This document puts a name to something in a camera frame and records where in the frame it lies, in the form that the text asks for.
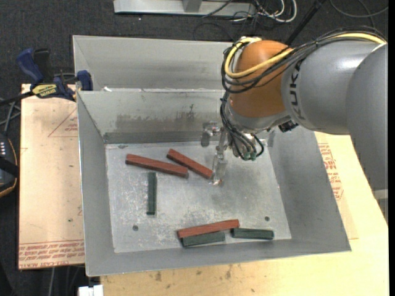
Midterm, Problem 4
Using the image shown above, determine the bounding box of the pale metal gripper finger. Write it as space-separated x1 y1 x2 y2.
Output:
201 122 218 148
212 154 228 186

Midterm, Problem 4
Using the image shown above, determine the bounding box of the red-brown flat block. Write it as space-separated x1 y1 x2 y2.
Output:
166 148 215 180
177 218 241 239
125 153 189 179

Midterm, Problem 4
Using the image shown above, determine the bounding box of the grey metal bin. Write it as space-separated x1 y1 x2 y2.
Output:
72 35 352 278

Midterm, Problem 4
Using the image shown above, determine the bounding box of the dark green flat block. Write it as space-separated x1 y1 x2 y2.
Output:
230 227 275 241
146 171 159 216
180 231 227 249

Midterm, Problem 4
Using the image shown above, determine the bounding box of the brown cardboard board, red print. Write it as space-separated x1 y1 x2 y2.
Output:
18 83 360 271

